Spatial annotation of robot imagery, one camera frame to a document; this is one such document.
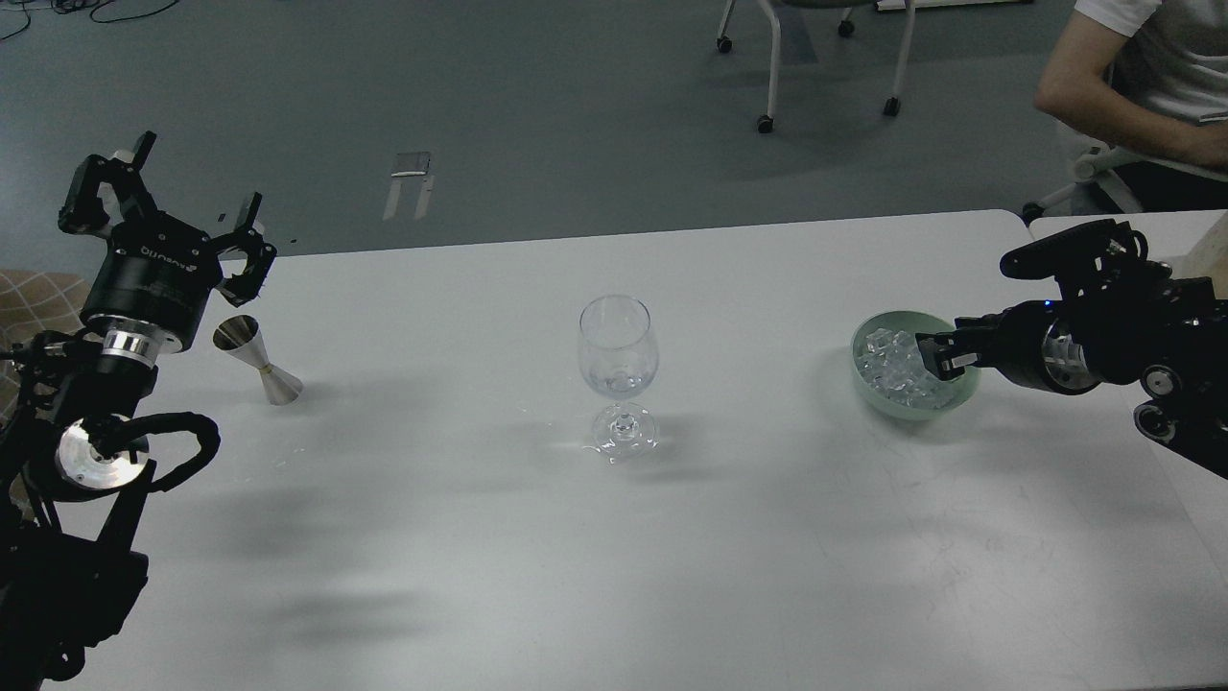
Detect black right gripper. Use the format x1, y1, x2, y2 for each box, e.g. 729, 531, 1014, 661
916, 306, 1099, 396

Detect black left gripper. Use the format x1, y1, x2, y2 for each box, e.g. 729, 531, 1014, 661
58, 131, 278, 351

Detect steel cocktail jigger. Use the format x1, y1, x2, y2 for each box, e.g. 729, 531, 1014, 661
212, 315, 305, 406

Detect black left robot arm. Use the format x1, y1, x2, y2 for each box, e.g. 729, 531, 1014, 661
2, 131, 276, 690

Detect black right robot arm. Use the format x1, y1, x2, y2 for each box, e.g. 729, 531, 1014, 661
916, 279, 1227, 477

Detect clear ice cubes pile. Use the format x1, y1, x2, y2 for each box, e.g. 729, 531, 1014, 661
853, 328, 957, 410

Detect clear wine glass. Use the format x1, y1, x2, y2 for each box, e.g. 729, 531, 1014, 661
578, 295, 661, 464

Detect green bowl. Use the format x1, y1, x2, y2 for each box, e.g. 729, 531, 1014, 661
849, 311, 980, 421

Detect beige checkered sofa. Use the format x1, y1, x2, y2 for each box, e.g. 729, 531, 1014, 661
0, 270, 87, 423

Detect white rolling chair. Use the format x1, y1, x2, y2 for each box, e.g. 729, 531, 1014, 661
713, 1, 921, 134

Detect beige cardboard box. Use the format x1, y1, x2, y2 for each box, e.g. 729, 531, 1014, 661
1181, 214, 1227, 299

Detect seated person white shirt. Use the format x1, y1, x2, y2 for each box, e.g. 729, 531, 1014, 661
1032, 1, 1227, 214

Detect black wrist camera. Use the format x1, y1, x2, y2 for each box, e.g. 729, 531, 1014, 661
1000, 218, 1149, 280

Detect black floor cables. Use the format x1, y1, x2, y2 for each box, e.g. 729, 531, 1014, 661
0, 0, 183, 39

